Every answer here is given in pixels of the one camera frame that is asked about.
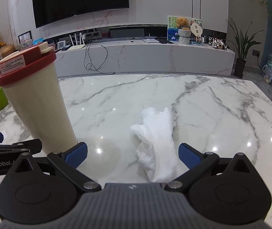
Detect black and white figurines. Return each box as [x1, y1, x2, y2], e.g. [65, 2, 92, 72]
[204, 36, 228, 50]

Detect black flat pad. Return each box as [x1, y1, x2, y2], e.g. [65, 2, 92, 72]
[155, 37, 174, 44]

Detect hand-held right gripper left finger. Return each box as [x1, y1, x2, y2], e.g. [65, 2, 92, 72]
[6, 142, 102, 192]

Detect black power strip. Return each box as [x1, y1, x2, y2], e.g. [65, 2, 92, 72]
[85, 31, 102, 39]

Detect long-leaf potted plant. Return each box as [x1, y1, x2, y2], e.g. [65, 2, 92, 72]
[225, 18, 265, 79]

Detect white marble television cabinet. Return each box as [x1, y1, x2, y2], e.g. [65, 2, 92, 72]
[43, 25, 236, 78]

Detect white router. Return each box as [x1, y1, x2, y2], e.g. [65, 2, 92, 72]
[67, 32, 86, 51]

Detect black wall television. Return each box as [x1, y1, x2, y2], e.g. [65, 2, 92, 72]
[31, 0, 130, 28]

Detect golden acorn jar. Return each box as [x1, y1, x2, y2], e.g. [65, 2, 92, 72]
[0, 44, 16, 59]

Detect cream cup with red lid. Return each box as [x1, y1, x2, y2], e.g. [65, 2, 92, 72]
[0, 41, 79, 155]

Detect blue flower painting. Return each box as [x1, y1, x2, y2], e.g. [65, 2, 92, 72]
[167, 15, 180, 41]

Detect black photo frame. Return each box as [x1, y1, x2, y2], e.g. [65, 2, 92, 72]
[18, 30, 33, 44]

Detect white paper towel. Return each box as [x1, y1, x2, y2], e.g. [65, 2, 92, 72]
[130, 107, 191, 183]

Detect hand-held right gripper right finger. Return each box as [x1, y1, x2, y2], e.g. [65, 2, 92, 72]
[165, 143, 260, 192]

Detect black cable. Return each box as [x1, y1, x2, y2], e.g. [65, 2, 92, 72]
[83, 38, 115, 75]

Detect brown teddy bear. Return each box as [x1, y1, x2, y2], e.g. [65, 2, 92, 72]
[176, 17, 191, 31]

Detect white ribbed pot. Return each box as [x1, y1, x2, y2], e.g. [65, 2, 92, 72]
[177, 29, 192, 44]

